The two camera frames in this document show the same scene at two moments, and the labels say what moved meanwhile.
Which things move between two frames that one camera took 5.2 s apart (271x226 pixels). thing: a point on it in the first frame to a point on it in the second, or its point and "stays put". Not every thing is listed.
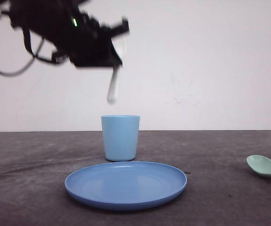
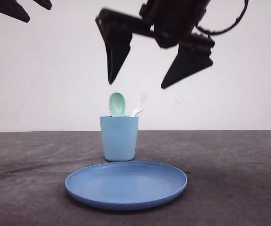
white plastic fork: x=120 y=44 to x=143 y=100
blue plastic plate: x=123 y=185 stays put
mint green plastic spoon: x=266 y=165 to x=117 y=104
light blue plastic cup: x=120 y=136 stays put
